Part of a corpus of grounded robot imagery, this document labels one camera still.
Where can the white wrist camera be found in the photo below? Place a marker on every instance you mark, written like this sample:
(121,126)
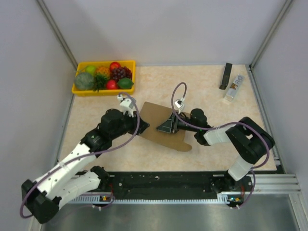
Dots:
(126,105)
(179,103)

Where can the brown cardboard box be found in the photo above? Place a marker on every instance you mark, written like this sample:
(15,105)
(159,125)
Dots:
(156,115)

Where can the red apple front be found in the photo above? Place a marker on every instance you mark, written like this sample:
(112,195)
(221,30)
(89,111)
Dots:
(111,85)

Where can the orange pineapple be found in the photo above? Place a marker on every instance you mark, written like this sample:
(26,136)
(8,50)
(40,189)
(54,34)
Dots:
(103,71)

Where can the black carton box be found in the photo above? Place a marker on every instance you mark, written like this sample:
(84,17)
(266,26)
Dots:
(226,76)

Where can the green lemon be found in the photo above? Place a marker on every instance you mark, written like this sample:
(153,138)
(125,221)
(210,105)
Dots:
(125,83)

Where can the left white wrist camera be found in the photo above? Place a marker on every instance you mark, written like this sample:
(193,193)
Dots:
(126,105)

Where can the purple grapes bunch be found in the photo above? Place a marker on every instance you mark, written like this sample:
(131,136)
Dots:
(120,73)

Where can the green melon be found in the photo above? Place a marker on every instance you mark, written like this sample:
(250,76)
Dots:
(84,81)

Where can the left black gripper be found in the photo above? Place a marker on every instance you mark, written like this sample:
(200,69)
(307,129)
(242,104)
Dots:
(134,121)

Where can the red apple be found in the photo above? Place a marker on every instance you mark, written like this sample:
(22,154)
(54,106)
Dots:
(114,65)
(111,85)

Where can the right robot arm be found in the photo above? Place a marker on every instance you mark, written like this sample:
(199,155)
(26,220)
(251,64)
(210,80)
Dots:
(249,139)

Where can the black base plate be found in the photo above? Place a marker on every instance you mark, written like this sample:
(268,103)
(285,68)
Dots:
(171,185)

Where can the yellow plastic tray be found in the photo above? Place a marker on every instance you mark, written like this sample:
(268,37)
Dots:
(130,64)

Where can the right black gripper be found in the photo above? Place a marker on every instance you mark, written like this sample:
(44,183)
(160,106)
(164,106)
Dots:
(172,124)

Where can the aluminium frame rail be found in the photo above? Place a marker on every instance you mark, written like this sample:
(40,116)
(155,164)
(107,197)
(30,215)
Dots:
(273,204)

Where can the white silver carton box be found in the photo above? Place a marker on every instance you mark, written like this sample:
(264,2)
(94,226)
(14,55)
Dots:
(233,89)

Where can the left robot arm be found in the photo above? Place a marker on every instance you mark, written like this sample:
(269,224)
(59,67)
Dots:
(46,195)

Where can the green apple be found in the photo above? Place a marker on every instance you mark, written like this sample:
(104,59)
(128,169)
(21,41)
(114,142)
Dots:
(91,69)

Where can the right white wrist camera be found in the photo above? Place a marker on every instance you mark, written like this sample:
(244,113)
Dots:
(179,103)

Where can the red apple back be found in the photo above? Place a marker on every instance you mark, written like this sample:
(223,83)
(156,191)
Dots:
(114,65)

